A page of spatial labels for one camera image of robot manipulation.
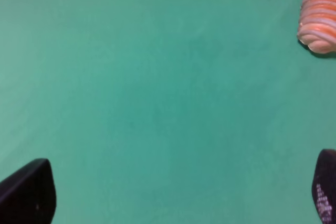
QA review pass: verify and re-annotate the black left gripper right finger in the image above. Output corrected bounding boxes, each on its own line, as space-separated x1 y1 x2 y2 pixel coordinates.
311 149 335 224

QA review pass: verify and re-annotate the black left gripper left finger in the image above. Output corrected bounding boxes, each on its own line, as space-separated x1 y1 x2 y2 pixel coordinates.
1 158 57 224

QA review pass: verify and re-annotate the orange striped bread toy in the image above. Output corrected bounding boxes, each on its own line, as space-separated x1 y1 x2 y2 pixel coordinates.
297 0 335 54

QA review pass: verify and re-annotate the green table cloth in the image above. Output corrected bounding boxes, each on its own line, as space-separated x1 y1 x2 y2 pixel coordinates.
1 0 335 223

